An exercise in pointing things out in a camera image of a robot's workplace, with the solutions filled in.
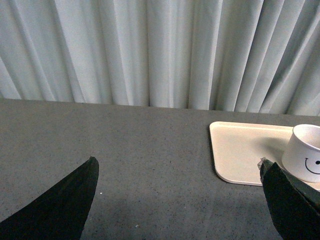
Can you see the light grey curtain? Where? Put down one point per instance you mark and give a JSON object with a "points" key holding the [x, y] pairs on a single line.
{"points": [[256, 56]]}

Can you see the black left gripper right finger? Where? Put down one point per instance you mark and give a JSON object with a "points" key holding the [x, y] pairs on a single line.
{"points": [[294, 206]]}

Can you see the white smiley face mug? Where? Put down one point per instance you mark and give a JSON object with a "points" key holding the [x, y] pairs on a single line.
{"points": [[301, 157]]}

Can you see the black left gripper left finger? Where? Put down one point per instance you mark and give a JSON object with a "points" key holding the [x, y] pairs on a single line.
{"points": [[60, 213]]}

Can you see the beige rectangular plastic tray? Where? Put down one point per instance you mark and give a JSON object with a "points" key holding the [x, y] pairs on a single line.
{"points": [[239, 147]]}

